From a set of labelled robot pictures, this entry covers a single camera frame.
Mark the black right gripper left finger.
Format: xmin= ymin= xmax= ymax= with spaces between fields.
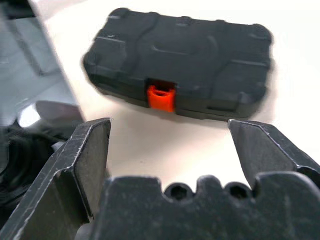
xmin=0 ymin=117 xmax=112 ymax=240

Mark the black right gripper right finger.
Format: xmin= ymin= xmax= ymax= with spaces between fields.
xmin=227 ymin=118 xmax=320 ymax=189

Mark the black plastic tool case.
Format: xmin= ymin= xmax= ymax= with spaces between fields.
xmin=81 ymin=7 xmax=275 ymax=121

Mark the silver black robot body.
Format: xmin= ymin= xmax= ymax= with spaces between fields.
xmin=0 ymin=99 xmax=85 ymax=213

